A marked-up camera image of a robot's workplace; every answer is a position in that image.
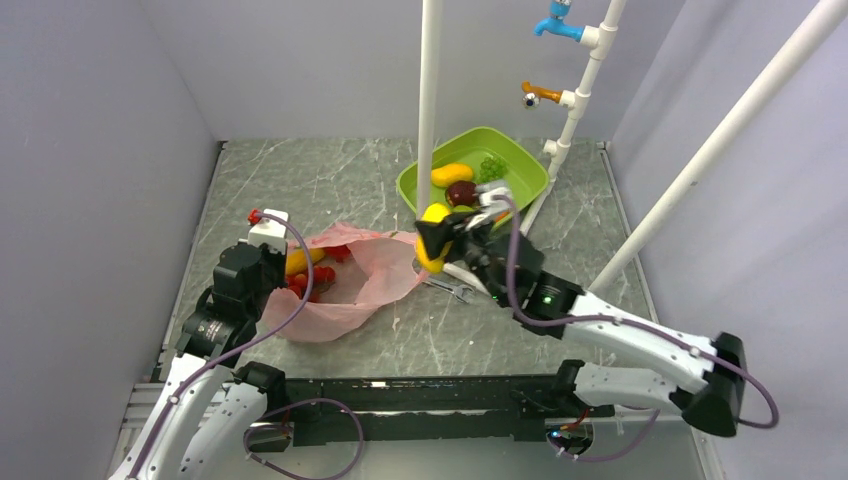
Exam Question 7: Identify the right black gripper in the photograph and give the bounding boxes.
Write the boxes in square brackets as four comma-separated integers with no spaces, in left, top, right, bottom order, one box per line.
[417,209,511,304]

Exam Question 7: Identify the yellow fake banana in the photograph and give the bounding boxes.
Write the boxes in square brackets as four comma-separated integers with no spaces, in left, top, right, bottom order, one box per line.
[415,203,455,274]

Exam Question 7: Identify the pink plastic bag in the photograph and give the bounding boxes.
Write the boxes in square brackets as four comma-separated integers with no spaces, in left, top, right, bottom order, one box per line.
[261,223,426,343]

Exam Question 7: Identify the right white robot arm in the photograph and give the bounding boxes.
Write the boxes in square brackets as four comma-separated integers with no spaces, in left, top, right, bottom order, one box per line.
[415,212,746,437]

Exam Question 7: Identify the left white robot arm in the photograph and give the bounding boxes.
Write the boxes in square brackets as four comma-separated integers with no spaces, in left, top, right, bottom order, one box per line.
[111,241,286,479]

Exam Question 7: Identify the dark red fake apple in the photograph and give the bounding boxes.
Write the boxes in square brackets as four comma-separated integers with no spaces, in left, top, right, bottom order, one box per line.
[444,180,478,208]

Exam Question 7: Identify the yellow fake fruit in bag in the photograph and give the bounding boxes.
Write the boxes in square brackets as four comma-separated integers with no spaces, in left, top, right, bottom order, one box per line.
[285,248,326,276]

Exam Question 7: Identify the yellow fake mango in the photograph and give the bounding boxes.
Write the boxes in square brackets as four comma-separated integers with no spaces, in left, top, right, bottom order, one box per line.
[430,163,474,189]

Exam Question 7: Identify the orange fake persimmon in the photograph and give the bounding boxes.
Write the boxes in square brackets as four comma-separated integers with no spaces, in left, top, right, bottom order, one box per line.
[493,211,511,229]

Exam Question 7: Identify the green fake grapes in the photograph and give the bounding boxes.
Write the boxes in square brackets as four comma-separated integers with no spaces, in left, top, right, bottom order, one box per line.
[477,156,508,184]

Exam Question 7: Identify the silver open-end wrench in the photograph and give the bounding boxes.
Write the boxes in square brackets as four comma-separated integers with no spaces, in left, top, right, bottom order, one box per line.
[424,278,476,304]

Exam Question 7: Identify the green plastic tray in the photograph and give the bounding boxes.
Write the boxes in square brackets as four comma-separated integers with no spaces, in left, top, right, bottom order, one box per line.
[396,127,549,213]

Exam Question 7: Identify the orange plastic faucet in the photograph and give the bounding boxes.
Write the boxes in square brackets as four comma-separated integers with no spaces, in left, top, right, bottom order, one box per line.
[521,81,562,109]

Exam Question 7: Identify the blue plastic faucet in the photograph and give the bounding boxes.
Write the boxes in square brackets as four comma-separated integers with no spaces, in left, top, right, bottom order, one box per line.
[533,0,585,42]

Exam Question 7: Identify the white diagonal pole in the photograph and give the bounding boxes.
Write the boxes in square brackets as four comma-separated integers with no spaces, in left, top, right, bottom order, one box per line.
[589,0,847,291]

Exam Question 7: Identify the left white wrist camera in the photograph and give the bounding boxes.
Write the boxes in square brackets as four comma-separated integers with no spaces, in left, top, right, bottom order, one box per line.
[247,209,289,253]

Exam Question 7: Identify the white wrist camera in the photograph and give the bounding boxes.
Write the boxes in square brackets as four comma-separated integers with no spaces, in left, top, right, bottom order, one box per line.
[466,181,513,231]
[247,209,289,253]

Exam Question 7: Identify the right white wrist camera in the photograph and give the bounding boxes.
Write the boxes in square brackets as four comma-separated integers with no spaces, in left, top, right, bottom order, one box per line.
[466,181,513,231]

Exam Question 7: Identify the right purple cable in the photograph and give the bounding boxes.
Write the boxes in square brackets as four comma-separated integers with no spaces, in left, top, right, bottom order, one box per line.
[493,193,780,465]

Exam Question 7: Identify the purple cable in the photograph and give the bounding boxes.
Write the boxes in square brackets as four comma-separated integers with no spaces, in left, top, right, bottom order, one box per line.
[493,193,780,465]
[125,211,366,480]

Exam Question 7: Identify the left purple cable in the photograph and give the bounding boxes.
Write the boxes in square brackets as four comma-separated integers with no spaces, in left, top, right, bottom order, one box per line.
[125,211,366,480]

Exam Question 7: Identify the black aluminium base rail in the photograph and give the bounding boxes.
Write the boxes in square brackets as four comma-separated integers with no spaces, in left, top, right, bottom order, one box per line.
[260,375,617,446]

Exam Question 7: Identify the white PVC pipe frame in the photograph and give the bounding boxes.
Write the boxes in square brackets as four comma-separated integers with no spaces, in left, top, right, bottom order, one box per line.
[412,0,628,296]

